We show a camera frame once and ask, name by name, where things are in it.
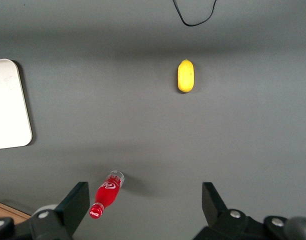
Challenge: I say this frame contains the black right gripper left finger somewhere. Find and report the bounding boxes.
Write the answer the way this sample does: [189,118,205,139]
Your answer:
[30,181,90,240]

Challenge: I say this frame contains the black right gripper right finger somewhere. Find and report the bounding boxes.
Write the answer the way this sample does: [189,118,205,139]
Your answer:
[192,181,267,240]

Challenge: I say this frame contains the cream rectangular tray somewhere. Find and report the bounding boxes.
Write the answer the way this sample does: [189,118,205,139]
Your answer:
[0,58,34,151]

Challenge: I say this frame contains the red cola bottle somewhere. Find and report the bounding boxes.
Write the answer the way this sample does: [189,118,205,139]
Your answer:
[89,170,126,220]

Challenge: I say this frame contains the wooden two-drawer cabinet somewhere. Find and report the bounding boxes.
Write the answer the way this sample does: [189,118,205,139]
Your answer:
[0,199,29,225]

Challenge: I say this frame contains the yellow lemon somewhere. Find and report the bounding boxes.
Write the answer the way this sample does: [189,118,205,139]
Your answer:
[177,58,196,94]

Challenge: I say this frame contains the thin black looped cable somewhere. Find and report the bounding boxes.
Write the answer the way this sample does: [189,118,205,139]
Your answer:
[172,0,218,27]

